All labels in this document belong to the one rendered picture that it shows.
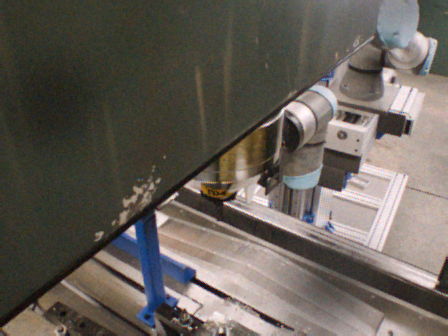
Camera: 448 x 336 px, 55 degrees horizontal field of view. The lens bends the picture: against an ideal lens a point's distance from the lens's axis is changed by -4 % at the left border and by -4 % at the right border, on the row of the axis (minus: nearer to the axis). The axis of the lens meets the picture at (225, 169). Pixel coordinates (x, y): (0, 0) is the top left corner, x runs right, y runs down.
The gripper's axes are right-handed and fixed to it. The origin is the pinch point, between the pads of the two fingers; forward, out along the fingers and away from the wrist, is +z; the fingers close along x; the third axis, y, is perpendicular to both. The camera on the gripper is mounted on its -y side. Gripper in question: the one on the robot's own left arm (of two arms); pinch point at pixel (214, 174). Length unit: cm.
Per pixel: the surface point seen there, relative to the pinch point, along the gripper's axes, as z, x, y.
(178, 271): -20, 25, 49
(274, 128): -0.6, -8.0, -9.0
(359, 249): -69, -7, 62
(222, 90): 16.7, -12.5, -20.6
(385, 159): -261, 29, 137
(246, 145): 3.4, -6.7, -8.2
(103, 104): 27.2, -12.5, -23.5
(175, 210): -64, 64, 75
